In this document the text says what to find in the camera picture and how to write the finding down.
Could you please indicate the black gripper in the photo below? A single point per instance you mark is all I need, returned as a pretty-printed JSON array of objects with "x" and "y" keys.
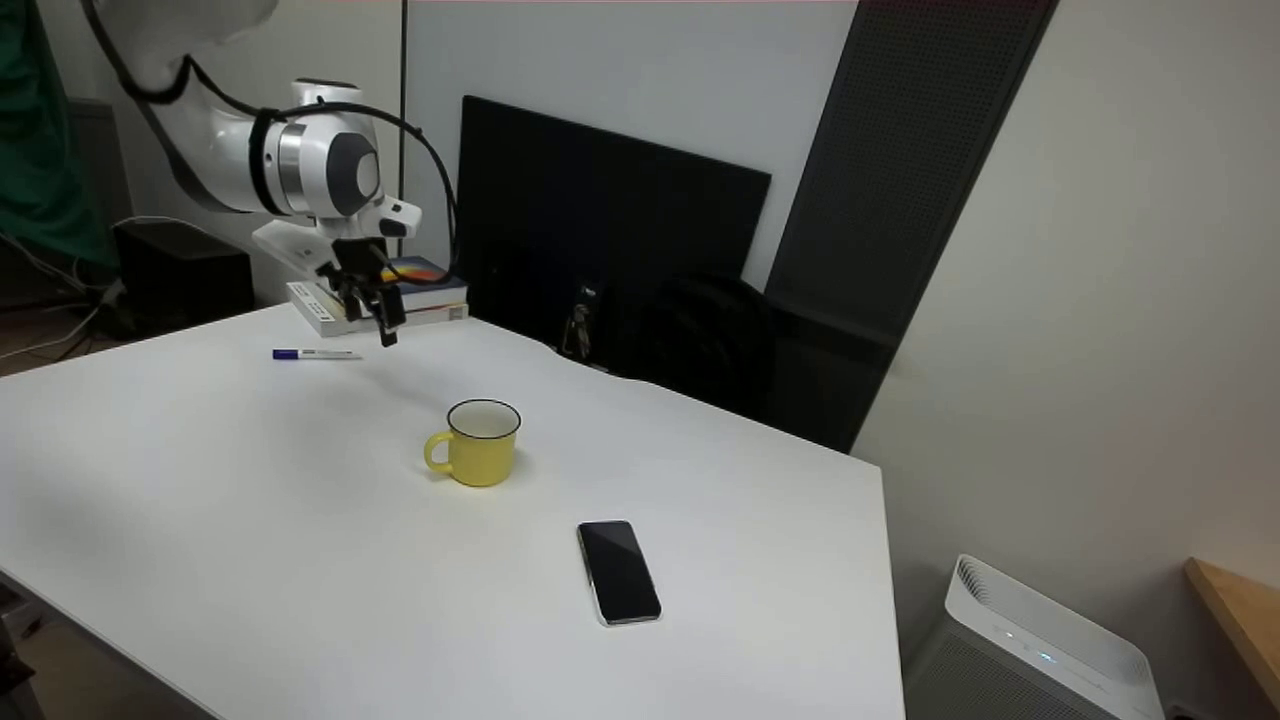
[{"x": 358, "y": 264}]

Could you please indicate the blue capped white marker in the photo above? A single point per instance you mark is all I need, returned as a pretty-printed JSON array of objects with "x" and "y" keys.
[{"x": 314, "y": 353}]

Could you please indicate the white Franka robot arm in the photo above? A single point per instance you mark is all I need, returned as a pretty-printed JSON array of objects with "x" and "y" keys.
[{"x": 303, "y": 164}]

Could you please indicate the yellow enamel mug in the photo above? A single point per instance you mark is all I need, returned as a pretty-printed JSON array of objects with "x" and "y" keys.
[{"x": 483, "y": 455}]

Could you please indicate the black box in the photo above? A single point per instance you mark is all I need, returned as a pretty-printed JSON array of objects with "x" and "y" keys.
[{"x": 180, "y": 272}]

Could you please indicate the small dark bottle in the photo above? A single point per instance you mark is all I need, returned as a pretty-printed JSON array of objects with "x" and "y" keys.
[{"x": 576, "y": 325}]

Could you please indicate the black flat monitor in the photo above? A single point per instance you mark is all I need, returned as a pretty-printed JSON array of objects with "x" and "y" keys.
[{"x": 603, "y": 224}]

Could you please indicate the green cloth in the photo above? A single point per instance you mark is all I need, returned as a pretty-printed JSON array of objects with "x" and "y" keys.
[{"x": 46, "y": 161}]

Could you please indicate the black smartphone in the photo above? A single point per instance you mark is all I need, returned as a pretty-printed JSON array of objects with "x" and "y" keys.
[{"x": 618, "y": 571}]

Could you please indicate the black chair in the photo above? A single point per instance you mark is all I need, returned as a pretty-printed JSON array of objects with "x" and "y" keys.
[{"x": 746, "y": 346}]

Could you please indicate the dark grey leaning panel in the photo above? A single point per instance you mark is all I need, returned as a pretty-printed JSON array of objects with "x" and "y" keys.
[{"x": 894, "y": 161}]

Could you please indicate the grey plastic bin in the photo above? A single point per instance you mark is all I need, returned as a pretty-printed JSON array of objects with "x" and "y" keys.
[{"x": 1015, "y": 652}]

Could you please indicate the wooden side table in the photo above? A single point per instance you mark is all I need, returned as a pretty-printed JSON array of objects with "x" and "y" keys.
[{"x": 1245, "y": 612}]

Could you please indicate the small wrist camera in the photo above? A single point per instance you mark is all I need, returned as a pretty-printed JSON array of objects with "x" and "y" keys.
[{"x": 399, "y": 219}]

